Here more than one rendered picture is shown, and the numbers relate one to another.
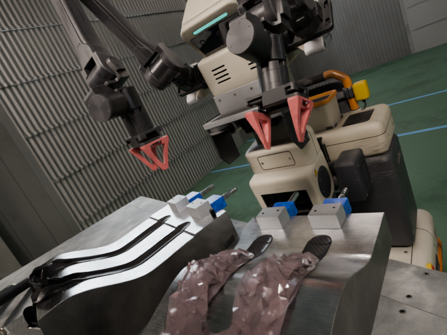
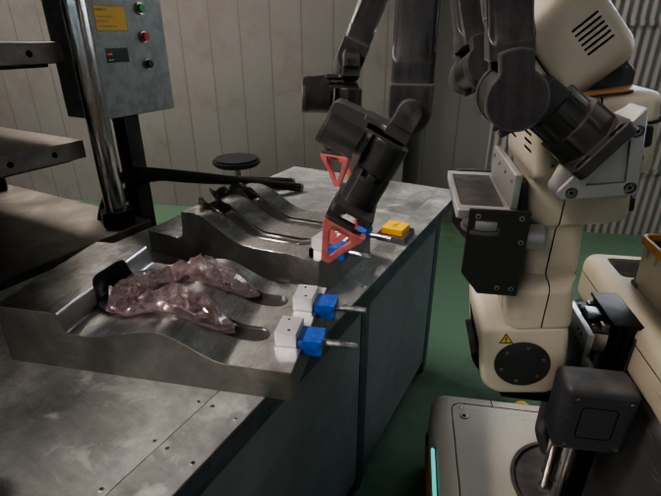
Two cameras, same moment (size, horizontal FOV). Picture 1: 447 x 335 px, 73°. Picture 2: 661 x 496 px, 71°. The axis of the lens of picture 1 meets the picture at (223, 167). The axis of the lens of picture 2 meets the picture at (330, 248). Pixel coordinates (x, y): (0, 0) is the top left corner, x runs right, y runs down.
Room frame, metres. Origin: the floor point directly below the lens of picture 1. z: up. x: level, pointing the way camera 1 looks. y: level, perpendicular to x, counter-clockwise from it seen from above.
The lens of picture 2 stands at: (0.19, -0.70, 1.31)
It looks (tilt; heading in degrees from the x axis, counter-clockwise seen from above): 25 degrees down; 59
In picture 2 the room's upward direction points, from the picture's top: straight up
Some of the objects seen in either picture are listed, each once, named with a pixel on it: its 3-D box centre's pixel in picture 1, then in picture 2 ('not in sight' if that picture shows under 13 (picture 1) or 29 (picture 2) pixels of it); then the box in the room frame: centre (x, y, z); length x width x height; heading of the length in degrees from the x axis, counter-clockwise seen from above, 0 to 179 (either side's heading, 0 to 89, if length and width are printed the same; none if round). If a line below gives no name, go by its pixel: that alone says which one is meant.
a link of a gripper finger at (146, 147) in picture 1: (155, 151); (340, 163); (0.72, 0.13, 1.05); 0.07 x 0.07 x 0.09; 30
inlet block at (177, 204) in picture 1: (195, 198); (365, 233); (0.77, 0.10, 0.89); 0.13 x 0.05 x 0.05; 120
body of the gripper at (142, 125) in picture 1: (139, 125); not in sight; (0.74, 0.14, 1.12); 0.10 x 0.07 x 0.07; 30
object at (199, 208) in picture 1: (217, 202); (343, 251); (0.68, 0.05, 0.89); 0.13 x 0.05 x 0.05; 120
